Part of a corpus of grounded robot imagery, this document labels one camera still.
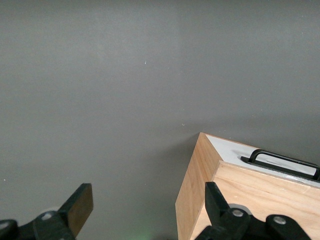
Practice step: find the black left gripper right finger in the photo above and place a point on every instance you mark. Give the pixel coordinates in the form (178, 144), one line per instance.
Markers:
(220, 212)

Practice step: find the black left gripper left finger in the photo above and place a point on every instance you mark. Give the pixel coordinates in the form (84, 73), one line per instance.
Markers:
(75, 212)

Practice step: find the white-front wooden drawer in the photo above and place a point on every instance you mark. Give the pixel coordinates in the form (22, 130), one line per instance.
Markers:
(225, 147)

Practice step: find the wooden drawer cabinet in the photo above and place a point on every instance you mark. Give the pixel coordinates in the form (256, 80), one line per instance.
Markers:
(195, 190)

